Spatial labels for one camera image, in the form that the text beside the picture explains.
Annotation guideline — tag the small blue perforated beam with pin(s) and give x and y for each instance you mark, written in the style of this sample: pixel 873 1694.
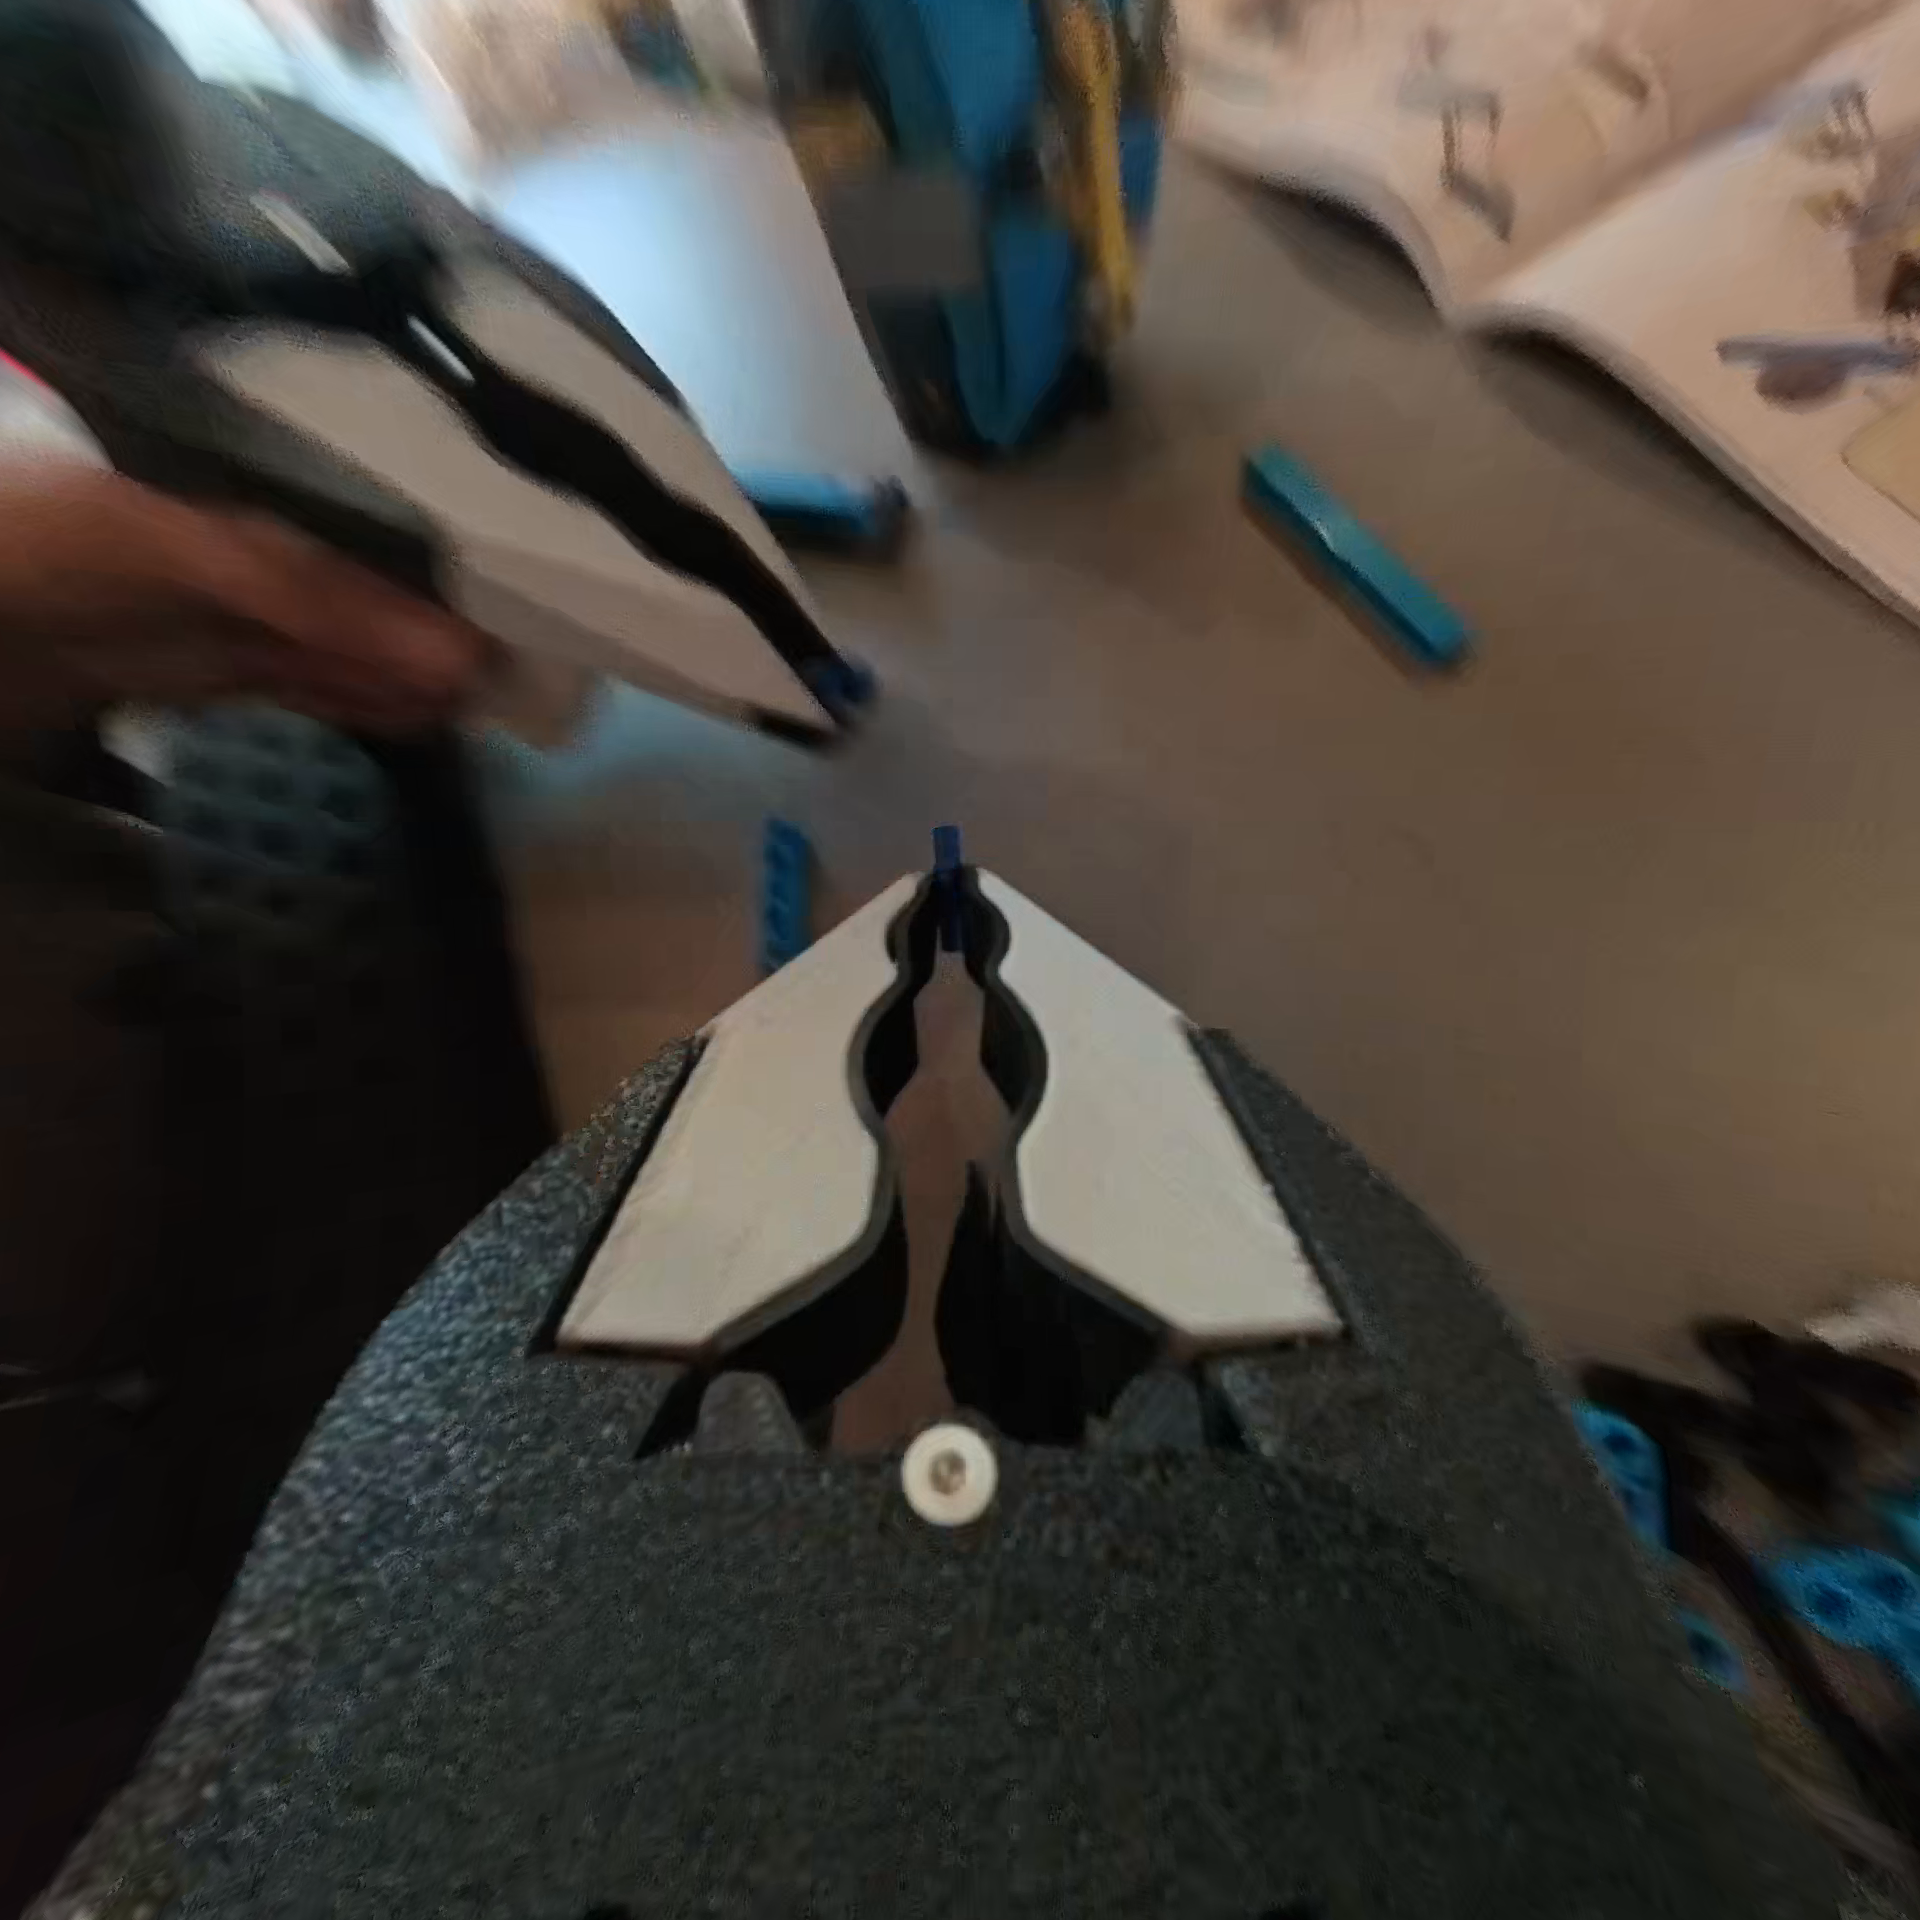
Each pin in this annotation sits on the small blue perforated beam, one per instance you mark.
pixel 787 891

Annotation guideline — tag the black perforated office chair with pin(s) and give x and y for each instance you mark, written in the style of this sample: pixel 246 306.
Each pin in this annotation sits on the black perforated office chair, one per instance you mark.
pixel 270 974

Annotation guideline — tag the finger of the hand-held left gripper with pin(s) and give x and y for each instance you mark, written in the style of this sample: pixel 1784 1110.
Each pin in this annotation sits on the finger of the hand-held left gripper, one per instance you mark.
pixel 630 422
pixel 524 555

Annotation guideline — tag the pile of building pieces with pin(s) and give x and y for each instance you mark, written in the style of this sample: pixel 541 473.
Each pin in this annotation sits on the pile of building pieces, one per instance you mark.
pixel 1771 1529

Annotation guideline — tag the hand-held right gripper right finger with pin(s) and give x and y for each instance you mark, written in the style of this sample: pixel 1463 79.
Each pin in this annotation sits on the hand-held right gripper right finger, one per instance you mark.
pixel 1172 1184

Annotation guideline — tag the person's left hand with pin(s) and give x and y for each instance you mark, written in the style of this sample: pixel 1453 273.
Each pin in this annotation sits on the person's left hand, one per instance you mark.
pixel 181 600

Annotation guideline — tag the instruction booklet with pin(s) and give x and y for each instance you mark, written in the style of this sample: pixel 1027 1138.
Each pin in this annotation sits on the instruction booklet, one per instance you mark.
pixel 1652 270

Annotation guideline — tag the thick teal perforated beam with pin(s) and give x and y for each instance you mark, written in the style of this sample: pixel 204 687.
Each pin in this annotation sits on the thick teal perforated beam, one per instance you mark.
pixel 1359 555

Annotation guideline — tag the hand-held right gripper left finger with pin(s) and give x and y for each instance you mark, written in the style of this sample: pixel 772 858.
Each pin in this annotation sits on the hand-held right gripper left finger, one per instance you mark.
pixel 721 1184

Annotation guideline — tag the blue toy robot model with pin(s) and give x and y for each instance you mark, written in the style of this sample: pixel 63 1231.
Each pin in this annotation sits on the blue toy robot model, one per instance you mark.
pixel 991 224

